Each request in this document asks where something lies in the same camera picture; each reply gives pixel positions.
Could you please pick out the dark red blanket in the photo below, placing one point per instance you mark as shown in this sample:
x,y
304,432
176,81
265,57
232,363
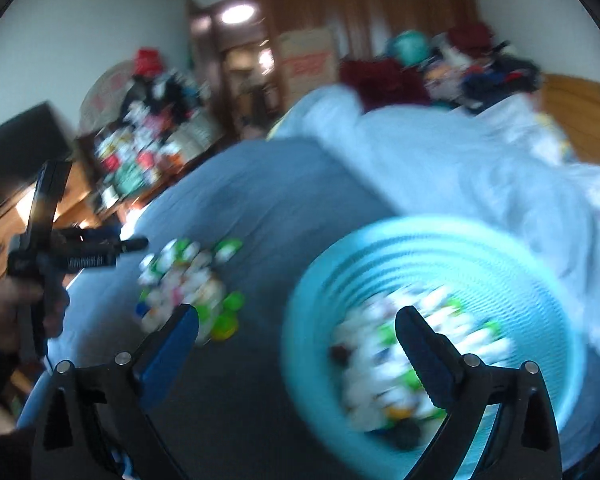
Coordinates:
x,y
380,82

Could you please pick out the heap of mixed bottle caps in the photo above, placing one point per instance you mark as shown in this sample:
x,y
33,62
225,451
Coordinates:
x,y
370,377

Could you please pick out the cluttered shelf goods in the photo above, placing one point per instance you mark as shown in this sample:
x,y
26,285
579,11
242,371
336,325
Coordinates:
x,y
145,150

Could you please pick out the group of sorted bottle caps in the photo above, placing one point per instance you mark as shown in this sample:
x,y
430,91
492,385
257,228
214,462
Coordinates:
x,y
190,275

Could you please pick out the turquoise perforated plastic basket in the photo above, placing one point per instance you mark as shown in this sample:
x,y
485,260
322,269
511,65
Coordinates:
x,y
430,255

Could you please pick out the red bag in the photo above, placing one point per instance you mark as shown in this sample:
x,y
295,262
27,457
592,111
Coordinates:
x,y
147,60

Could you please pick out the person's left hand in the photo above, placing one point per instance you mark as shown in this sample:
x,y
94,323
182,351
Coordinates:
x,y
5,310

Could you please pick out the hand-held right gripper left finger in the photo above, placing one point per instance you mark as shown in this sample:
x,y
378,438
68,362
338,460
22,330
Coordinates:
x,y
172,355

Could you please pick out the wooden headboard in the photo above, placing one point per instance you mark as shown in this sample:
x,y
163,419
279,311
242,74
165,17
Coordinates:
x,y
585,110

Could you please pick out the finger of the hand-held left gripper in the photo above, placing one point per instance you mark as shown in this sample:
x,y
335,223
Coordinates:
x,y
97,235
130,245

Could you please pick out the wooden wardrobe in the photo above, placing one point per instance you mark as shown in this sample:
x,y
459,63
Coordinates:
x,y
380,0

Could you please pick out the blue bed sheet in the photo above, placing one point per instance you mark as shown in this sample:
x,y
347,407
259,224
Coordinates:
x,y
260,200

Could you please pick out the brown wooden door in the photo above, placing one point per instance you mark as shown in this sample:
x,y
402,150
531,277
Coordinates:
x,y
202,60

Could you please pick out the black bottle cap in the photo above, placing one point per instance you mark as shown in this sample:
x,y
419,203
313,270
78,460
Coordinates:
x,y
405,435

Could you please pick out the wooden desk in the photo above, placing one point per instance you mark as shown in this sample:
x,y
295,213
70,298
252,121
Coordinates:
x,y
77,200

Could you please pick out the round patterned board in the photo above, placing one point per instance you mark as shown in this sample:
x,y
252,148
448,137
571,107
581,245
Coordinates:
x,y
102,95

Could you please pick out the teal bundle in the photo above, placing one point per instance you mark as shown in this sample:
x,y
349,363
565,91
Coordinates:
x,y
407,45

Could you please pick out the crumpled white cloth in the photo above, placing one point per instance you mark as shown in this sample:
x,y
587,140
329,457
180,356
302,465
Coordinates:
x,y
515,125

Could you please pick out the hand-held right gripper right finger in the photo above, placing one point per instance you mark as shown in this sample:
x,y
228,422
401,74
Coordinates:
x,y
425,355

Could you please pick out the cardboard box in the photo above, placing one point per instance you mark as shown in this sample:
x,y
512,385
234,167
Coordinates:
x,y
305,60

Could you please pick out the light blue duvet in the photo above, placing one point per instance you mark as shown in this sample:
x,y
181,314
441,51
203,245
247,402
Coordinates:
x,y
430,160

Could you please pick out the round ceiling light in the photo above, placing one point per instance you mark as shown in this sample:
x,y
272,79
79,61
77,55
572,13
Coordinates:
x,y
236,14

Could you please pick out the black television screen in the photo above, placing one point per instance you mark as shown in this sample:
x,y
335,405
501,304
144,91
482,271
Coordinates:
x,y
15,150

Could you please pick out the pile of clothes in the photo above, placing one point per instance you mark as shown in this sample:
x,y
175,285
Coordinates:
x,y
485,75

